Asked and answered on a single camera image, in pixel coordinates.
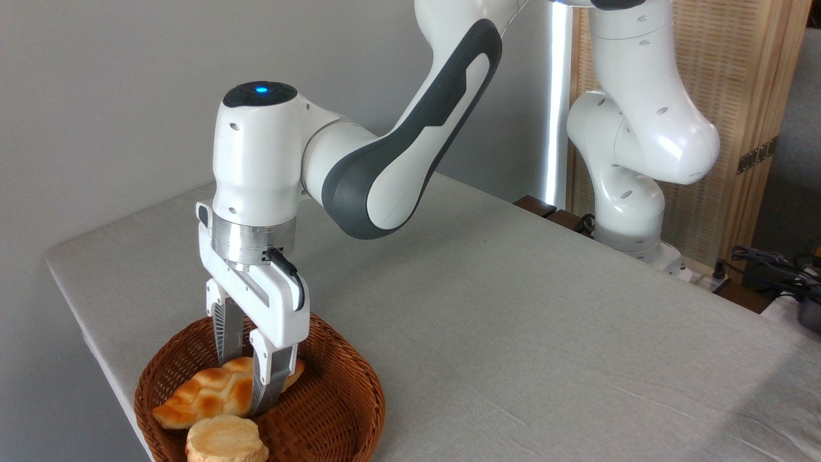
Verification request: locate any braided golden bread loaf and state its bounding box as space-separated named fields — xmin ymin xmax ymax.
xmin=152 ymin=356 xmax=306 ymax=429

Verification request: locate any metal screen hinge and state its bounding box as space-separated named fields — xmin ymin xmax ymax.
xmin=736 ymin=135 xmax=779 ymax=175

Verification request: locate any wooden folding screen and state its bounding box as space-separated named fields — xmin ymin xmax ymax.
xmin=567 ymin=0 xmax=813 ymax=284

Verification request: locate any round pale bread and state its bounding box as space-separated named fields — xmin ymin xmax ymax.
xmin=185 ymin=415 xmax=270 ymax=462

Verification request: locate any dark brown wooden block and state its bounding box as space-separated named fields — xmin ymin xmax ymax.
xmin=513 ymin=195 xmax=558 ymax=219

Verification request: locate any black cable bundle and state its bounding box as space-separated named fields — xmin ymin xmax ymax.
xmin=713 ymin=245 xmax=821 ymax=304

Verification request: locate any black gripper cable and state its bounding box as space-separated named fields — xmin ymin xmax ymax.
xmin=264 ymin=247 xmax=307 ymax=312

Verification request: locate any brown wicker basket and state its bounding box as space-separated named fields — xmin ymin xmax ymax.
xmin=133 ymin=312 xmax=387 ymax=462

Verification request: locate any white power strip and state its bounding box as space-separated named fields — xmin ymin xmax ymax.
xmin=667 ymin=257 xmax=732 ymax=291

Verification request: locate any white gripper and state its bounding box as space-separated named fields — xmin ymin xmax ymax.
xmin=196 ymin=201 xmax=311 ymax=416

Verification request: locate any grey tablecloth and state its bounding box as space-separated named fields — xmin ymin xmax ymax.
xmin=44 ymin=172 xmax=821 ymax=462

